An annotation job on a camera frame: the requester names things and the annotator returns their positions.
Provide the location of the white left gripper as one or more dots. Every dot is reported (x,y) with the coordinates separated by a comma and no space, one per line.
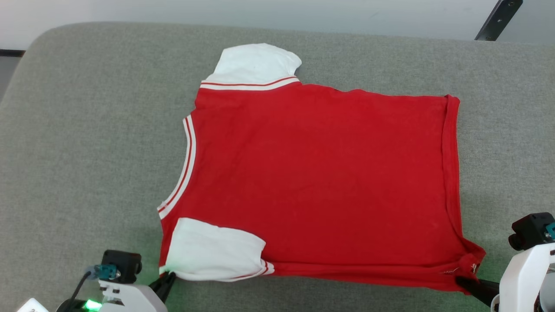
(130,299)

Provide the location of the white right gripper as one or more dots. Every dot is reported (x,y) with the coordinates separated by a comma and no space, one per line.
(529,281)

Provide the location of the red and white jersey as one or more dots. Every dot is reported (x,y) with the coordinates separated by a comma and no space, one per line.
(321,182)

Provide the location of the white paper label tag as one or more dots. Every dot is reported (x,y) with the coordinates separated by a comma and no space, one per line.
(32,306)

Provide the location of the teal left camera connector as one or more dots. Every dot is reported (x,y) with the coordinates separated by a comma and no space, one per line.
(104,272)

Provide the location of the teal camera connector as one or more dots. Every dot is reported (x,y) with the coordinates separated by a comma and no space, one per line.
(551,230)
(104,272)

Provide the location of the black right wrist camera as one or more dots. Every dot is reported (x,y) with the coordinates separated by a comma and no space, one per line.
(531,229)

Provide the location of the teal right camera connector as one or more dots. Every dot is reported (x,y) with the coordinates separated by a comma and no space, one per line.
(551,230)

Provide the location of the black wall bracket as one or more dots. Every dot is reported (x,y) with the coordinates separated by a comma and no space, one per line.
(498,19)

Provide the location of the dark wall baseboard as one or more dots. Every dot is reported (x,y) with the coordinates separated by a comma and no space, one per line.
(11,53)

